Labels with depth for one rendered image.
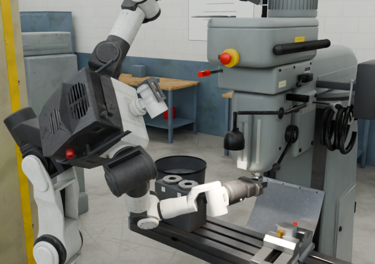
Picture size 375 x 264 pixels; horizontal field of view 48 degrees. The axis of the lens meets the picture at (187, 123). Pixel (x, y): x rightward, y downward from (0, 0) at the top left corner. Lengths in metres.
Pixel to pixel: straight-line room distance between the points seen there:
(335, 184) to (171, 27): 5.57
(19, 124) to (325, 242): 1.46
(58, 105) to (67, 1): 7.84
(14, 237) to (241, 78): 2.09
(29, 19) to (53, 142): 7.72
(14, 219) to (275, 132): 2.02
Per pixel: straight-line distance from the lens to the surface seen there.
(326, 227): 2.14
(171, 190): 1.93
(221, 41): 1.45
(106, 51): 1.51
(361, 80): 1.71
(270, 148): 1.59
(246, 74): 1.52
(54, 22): 8.69
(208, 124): 7.01
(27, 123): 1.63
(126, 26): 1.60
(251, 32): 1.39
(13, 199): 3.04
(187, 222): 1.92
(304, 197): 2.07
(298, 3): 1.75
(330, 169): 2.03
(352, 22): 5.87
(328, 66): 1.98
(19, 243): 3.17
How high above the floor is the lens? 1.89
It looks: 14 degrees down
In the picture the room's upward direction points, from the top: straight up
